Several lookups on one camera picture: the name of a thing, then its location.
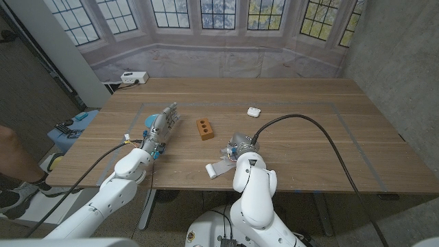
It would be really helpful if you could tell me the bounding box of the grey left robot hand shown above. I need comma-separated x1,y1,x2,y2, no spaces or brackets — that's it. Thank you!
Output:
139,102,181,155

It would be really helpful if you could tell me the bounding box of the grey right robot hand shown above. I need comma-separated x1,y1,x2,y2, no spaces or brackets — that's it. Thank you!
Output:
221,132,261,162

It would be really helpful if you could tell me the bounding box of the white bandage strip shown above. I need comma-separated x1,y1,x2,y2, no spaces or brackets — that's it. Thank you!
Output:
204,156,237,180

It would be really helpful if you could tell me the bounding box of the orange block with three holes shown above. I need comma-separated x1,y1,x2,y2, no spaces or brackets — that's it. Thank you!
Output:
196,117,215,141

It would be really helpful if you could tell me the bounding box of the blue round disc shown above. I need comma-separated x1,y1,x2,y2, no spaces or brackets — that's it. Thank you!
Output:
144,114,161,128

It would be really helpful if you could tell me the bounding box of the white power strip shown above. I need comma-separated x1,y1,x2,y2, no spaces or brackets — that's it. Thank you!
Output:
120,71,150,85

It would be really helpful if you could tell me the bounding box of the black round floor fan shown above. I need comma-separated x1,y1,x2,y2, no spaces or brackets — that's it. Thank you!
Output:
154,189,180,204

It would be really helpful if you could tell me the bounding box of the white table leg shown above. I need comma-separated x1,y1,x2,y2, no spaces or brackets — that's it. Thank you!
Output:
138,189,157,231
313,192,335,237

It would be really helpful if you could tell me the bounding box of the blue stool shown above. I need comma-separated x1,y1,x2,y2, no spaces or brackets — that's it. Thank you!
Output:
47,109,99,154

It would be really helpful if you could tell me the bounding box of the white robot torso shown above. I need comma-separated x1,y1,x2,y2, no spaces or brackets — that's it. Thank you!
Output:
185,205,285,247

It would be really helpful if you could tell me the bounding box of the printed window backdrop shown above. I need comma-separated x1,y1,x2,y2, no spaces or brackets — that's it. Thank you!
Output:
43,0,366,83

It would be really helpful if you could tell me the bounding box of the yellow and black object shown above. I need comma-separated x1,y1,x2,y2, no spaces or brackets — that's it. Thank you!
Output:
47,154,64,172

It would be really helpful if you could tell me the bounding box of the grey and black sneaker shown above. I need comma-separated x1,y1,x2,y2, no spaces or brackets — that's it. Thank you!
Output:
40,185,84,198
0,181,38,220

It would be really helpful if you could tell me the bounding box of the person's bare leg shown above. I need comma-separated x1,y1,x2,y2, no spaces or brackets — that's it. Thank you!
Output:
0,125,47,183

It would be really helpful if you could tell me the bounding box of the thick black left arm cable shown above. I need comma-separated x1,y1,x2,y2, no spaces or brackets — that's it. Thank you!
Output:
25,139,143,239

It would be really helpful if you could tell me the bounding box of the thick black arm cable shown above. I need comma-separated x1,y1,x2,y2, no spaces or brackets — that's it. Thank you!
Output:
25,139,143,239
251,114,390,247

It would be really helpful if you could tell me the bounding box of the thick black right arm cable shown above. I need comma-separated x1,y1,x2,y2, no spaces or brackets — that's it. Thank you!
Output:
251,114,390,247

